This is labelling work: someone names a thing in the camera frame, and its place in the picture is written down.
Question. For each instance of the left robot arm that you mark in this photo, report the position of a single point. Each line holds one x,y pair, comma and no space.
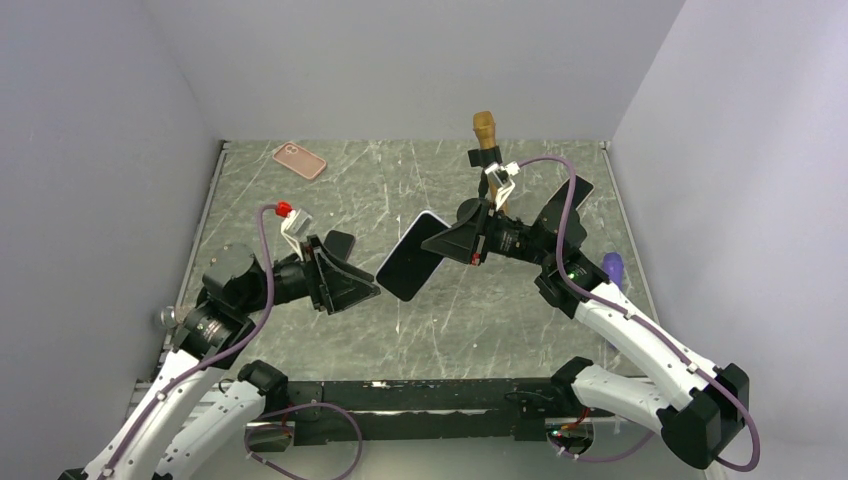
160,440

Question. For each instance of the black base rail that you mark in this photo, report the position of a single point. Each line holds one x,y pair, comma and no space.
318,413

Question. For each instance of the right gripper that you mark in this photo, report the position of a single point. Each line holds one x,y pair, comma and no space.
462,243

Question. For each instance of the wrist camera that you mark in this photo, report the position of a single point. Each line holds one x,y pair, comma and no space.
294,227
500,177

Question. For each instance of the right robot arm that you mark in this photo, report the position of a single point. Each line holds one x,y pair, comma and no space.
698,408

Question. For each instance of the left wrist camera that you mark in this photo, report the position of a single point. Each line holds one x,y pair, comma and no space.
294,227

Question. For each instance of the black smartphone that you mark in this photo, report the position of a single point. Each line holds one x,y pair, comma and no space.
339,244

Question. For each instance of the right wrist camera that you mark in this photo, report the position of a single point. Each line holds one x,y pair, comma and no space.
500,177

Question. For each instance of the black microphone stand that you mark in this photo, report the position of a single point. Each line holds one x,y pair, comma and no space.
468,206

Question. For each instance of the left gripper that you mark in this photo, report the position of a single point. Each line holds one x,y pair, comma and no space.
342,285

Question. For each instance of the purple microphone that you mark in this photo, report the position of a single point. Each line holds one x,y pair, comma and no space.
613,266

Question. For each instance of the gold microphone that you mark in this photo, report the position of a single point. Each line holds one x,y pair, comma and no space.
487,132

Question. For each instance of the pink phone case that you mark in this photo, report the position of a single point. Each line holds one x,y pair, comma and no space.
299,160

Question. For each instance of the glitter silver microphone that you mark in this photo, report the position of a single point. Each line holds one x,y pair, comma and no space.
170,317

